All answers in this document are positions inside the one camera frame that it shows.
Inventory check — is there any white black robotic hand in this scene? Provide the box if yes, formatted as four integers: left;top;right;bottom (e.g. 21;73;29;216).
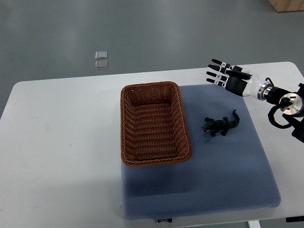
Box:
206;59;271;100

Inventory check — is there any dark crocodile toy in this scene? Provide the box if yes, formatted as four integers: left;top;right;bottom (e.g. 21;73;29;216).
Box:
202;109;240;137

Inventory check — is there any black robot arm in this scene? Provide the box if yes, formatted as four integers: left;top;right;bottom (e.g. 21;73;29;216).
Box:
257;83;304;142

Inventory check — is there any brown wicker basket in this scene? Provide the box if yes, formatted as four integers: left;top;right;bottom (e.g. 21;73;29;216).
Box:
120;81;192;167

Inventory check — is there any wooden box corner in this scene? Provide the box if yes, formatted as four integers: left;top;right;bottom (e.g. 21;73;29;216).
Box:
268;0;304;12

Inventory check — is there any blue-grey foam mat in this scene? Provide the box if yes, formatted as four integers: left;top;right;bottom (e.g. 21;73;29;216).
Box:
122;85;281;220

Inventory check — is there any upper metal floor plate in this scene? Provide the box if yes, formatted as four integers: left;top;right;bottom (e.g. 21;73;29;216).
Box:
95;51;108;59

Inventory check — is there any white table leg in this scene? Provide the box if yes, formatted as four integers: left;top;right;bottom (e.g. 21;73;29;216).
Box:
248;220;261;228

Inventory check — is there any black table control panel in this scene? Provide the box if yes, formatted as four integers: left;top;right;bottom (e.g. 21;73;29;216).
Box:
285;216;304;223

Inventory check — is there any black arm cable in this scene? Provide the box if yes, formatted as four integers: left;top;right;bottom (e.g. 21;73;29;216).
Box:
265;77;297;129

